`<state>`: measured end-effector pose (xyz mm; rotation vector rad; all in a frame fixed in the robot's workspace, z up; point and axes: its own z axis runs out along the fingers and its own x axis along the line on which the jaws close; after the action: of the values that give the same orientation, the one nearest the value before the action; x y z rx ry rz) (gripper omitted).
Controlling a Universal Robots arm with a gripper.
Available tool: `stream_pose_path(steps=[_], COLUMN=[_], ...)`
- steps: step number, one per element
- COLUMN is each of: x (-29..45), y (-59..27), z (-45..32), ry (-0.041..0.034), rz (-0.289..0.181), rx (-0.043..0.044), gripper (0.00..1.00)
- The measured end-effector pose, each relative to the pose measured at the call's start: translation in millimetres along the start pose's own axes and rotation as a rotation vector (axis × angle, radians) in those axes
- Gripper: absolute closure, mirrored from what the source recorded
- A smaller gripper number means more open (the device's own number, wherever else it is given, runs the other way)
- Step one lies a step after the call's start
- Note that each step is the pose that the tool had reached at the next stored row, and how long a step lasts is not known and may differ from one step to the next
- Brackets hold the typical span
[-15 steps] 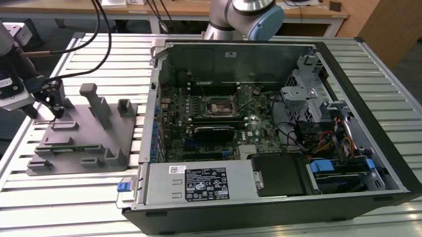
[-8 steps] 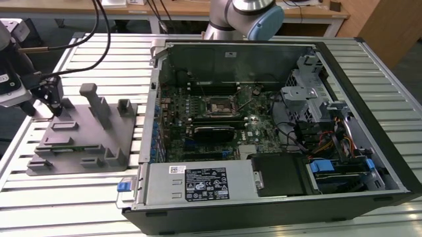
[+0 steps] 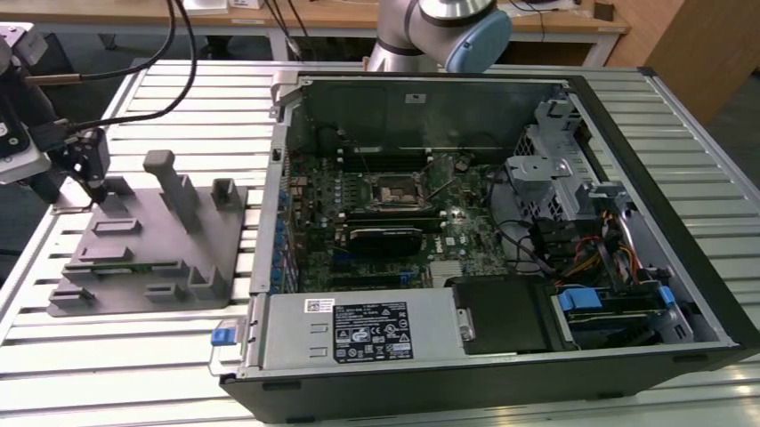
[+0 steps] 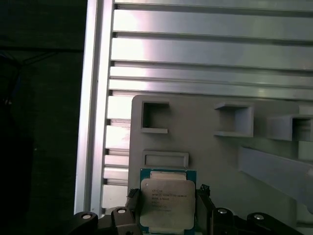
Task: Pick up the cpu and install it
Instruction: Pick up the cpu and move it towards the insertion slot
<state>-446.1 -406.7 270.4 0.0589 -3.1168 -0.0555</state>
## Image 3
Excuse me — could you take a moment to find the silver chipset heatsink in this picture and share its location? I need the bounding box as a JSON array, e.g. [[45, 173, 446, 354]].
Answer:
[[427, 261, 469, 286]]

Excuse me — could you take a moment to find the black graphics card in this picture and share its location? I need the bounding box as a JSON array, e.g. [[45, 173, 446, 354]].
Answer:
[[346, 225, 427, 260]]

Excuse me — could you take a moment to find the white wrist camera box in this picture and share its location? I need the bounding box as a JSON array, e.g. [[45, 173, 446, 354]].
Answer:
[[0, 118, 53, 186]]

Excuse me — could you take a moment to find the black wire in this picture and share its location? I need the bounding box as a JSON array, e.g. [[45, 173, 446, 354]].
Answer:
[[490, 215, 557, 275]]

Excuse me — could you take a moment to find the grey parts rack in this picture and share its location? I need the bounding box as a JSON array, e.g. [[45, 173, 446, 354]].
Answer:
[[45, 149, 251, 318]]

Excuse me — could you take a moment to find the CPU socket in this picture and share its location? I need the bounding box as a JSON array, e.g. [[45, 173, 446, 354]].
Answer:
[[362, 170, 433, 213]]

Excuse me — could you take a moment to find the blue disk carrier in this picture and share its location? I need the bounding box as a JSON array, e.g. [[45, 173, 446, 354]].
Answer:
[[557, 286, 606, 318]]

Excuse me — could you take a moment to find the grey case latch handle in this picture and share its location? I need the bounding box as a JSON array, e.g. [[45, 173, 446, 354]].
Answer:
[[268, 70, 302, 122]]

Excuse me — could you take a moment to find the wooden desk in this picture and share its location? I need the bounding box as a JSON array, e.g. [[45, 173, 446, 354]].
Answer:
[[0, 0, 632, 68]]

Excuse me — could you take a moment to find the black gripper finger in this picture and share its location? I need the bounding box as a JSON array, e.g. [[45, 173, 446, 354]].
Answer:
[[28, 171, 61, 205], [63, 127, 112, 204]]

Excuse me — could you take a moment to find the black plastic shroud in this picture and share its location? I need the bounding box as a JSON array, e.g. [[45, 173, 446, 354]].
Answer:
[[443, 274, 581, 357]]

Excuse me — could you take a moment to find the silver metal disk bay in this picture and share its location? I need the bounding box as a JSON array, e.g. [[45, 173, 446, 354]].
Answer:
[[502, 100, 632, 223]]

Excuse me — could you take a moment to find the black wire mesh bin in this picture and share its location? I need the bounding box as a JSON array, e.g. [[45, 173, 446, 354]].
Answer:
[[23, 33, 79, 90]]

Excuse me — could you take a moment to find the black RAM slot bank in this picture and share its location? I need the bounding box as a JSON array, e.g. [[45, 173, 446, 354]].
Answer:
[[334, 144, 435, 171], [341, 207, 447, 229]]

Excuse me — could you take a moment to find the brown wooden cabinet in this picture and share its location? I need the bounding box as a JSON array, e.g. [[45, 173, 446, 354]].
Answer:
[[605, 0, 760, 130]]

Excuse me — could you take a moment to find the green motherboard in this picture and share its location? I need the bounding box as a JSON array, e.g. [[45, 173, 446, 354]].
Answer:
[[283, 149, 528, 295]]

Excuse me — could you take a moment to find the silver power supply unit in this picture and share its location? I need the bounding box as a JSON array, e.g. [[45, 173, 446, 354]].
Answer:
[[236, 286, 479, 374]]

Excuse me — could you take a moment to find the black expansion slot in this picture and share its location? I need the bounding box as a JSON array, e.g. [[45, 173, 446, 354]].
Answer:
[[327, 273, 430, 289]]

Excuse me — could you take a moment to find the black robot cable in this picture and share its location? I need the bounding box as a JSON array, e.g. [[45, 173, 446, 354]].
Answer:
[[56, 0, 200, 131], [75, 0, 184, 85]]

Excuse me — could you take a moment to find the orange yellow wire bundle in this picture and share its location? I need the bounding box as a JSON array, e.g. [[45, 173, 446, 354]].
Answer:
[[562, 208, 648, 288]]

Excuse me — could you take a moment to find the black open PC case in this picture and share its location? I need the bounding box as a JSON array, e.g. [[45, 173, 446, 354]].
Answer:
[[218, 66, 760, 424]]

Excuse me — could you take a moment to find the metal socket cover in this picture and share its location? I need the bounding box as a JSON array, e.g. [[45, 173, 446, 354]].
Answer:
[[418, 153, 471, 201]]

